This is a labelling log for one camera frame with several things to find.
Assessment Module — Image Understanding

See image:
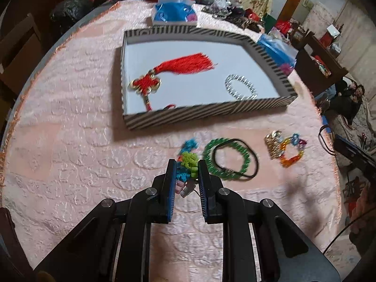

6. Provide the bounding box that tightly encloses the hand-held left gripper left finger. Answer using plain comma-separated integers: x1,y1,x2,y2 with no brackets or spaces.
34,159,178,282

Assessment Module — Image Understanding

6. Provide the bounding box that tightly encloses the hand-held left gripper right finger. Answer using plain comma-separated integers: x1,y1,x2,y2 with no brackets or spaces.
198,160,341,282

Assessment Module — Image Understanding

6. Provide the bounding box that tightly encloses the colourful knitted charm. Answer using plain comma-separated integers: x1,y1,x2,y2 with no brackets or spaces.
176,140,203,198

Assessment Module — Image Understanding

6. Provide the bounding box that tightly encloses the green bead bracelet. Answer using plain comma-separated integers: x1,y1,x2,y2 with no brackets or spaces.
202,138,251,181

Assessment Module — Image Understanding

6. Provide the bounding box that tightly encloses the black hair tie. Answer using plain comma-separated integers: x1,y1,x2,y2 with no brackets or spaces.
211,137,259,181

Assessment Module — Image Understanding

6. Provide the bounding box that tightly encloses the gold charm trinket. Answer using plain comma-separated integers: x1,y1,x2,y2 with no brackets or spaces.
264,130,284,160

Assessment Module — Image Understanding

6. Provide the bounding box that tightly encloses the rainbow chain bracelet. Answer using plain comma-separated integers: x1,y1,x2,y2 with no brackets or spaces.
278,133,308,168

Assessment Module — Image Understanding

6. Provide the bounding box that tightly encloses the silver bead bracelet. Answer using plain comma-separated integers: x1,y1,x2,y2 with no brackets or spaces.
224,74,258,100

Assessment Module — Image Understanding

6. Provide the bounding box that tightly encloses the red tassel knot ornament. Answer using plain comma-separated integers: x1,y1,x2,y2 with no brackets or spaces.
127,53,218,112

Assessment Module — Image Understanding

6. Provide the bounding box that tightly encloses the striped shallow cardboard box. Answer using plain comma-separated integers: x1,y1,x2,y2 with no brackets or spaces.
120,25,298,130

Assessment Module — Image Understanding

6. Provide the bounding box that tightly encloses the pink quilted tablecloth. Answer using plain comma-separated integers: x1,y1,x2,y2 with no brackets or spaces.
0,0,345,282

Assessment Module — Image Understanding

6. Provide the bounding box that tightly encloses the blue plastic bag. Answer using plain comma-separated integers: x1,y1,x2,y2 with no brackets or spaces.
257,33,298,76

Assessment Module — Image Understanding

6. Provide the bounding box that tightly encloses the dark wooden cabinet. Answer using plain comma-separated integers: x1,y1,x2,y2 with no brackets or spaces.
294,31,349,97

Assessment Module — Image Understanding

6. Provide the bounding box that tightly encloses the blue tissue box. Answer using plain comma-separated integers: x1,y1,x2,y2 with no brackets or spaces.
151,0,198,26

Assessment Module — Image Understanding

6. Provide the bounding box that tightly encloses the pile of assorted trinkets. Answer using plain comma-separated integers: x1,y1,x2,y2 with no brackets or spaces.
203,0,265,31

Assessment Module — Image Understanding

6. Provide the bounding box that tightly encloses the wooden chair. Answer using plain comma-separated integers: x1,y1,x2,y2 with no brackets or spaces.
0,13,45,96

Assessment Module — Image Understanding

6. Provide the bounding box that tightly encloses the black plastic bag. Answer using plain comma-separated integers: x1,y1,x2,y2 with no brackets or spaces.
49,0,108,27

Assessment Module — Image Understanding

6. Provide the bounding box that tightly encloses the black cable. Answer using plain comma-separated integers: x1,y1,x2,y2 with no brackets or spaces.
318,125,338,157

